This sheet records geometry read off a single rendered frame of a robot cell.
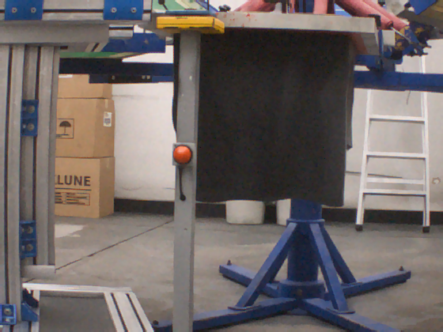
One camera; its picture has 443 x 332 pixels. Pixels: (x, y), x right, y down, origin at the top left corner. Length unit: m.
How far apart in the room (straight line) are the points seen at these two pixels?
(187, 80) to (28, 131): 0.42
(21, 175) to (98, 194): 4.56
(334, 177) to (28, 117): 0.76
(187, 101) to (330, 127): 0.41
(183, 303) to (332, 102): 0.62
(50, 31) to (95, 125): 4.66
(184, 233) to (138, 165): 5.12
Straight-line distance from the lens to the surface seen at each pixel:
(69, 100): 6.95
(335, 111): 2.41
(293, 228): 3.70
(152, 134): 7.26
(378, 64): 3.53
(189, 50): 2.17
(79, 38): 2.23
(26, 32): 2.23
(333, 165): 2.41
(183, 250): 2.18
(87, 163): 6.91
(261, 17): 2.34
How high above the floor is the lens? 0.74
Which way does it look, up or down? 3 degrees down
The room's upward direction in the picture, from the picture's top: 2 degrees clockwise
